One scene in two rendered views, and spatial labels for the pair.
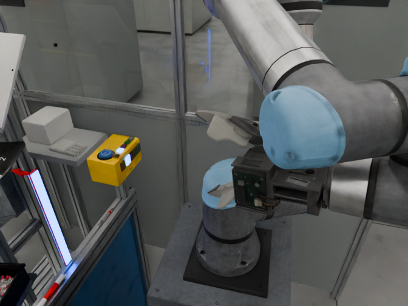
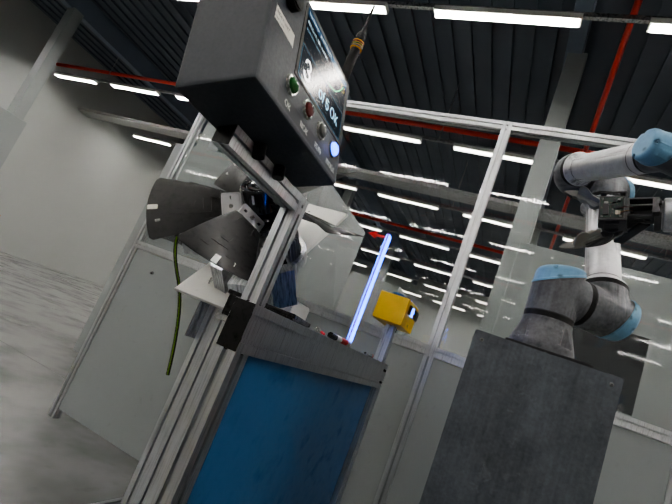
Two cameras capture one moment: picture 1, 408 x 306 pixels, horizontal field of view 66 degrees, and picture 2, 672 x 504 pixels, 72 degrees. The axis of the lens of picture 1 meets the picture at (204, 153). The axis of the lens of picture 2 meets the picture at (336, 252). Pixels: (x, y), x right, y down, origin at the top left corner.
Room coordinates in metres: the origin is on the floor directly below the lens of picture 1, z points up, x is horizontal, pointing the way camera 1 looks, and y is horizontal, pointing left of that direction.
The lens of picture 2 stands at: (-0.69, 0.33, 0.84)
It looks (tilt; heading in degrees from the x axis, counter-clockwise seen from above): 11 degrees up; 8
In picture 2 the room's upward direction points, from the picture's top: 22 degrees clockwise
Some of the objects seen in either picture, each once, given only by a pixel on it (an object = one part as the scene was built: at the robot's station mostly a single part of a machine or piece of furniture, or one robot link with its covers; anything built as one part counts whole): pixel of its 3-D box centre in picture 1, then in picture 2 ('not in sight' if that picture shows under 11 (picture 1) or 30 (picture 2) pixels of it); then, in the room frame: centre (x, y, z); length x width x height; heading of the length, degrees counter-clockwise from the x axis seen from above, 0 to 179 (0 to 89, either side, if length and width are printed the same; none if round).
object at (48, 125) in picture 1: (46, 124); (283, 310); (1.27, 0.73, 0.92); 0.17 x 0.16 x 0.11; 163
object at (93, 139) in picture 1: (59, 142); not in sight; (1.22, 0.67, 0.85); 0.36 x 0.24 x 0.03; 73
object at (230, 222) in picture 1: (233, 195); (558, 292); (0.49, -0.06, 1.18); 0.13 x 0.12 x 0.14; 103
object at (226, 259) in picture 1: (228, 234); (543, 335); (0.49, -0.06, 1.06); 0.15 x 0.15 x 0.10
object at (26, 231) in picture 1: (22, 237); not in sight; (0.91, 0.79, 0.56); 0.19 x 0.04 x 0.04; 163
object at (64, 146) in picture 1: (68, 147); not in sight; (1.14, 0.59, 0.87); 0.15 x 0.09 x 0.02; 68
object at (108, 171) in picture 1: (116, 160); (395, 314); (0.84, 0.29, 1.02); 0.16 x 0.10 x 0.11; 163
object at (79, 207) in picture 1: (80, 209); not in sight; (1.22, 0.67, 0.42); 0.04 x 0.04 x 0.83; 73
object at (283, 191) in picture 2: not in sight; (267, 176); (-0.05, 0.56, 1.04); 0.24 x 0.03 x 0.03; 163
